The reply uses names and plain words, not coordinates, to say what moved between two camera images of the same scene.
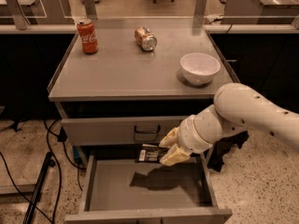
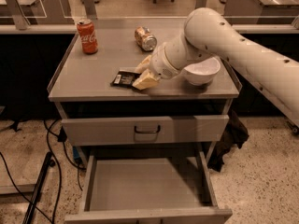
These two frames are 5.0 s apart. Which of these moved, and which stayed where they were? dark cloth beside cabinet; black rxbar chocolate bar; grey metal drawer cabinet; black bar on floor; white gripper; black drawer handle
Moved: black rxbar chocolate bar; white gripper
Stayed: black bar on floor; grey metal drawer cabinet; black drawer handle; dark cloth beside cabinet
